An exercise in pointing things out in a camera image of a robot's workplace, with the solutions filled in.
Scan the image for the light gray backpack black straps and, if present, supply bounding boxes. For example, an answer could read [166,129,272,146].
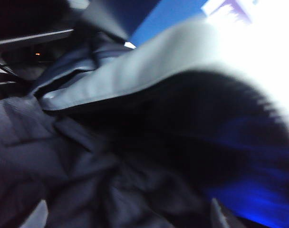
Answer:
[30,16,289,228]

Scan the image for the gray clothes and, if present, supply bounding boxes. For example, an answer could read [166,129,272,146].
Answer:
[0,95,214,228]

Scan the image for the gray left gripper right finger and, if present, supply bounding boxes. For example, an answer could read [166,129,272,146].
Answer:
[210,197,233,228]

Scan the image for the low blue desk divider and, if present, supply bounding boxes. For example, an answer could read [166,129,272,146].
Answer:
[129,0,208,49]

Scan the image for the large black monitor silver bezel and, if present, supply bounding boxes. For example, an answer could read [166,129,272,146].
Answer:
[0,0,75,49]

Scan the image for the gray left gripper left finger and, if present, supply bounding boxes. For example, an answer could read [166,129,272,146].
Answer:
[20,199,49,228]

